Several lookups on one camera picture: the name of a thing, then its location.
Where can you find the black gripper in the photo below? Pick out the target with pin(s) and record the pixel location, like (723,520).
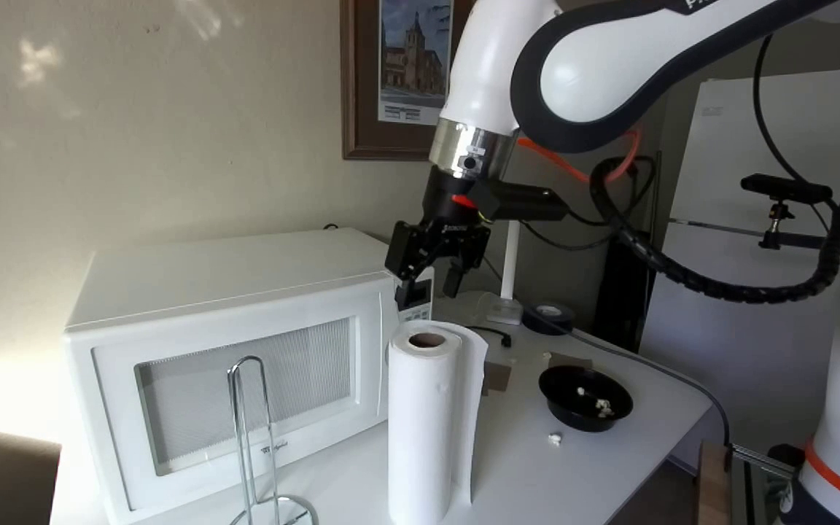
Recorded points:
(450,208)

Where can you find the white paper towel roll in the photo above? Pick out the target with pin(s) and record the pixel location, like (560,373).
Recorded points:
(428,440)

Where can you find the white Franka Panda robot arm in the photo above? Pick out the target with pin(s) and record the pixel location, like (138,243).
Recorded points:
(596,77)

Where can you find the black tape roll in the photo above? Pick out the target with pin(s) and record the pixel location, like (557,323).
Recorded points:
(548,316)

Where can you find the black upright box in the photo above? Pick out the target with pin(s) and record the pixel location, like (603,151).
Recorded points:
(624,301)

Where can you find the brown framed picture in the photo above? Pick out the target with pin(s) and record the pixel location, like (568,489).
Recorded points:
(363,77)

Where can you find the black round bowl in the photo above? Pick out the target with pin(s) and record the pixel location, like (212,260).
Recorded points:
(583,397)

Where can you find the small white crumb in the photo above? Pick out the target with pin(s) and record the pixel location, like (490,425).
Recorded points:
(555,440)

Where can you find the white microwave oven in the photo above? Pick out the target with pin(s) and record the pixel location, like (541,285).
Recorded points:
(176,282)

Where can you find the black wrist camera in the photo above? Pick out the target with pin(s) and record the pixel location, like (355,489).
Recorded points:
(526,202)

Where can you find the black camera on mount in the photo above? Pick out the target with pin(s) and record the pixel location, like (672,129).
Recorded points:
(784,189)

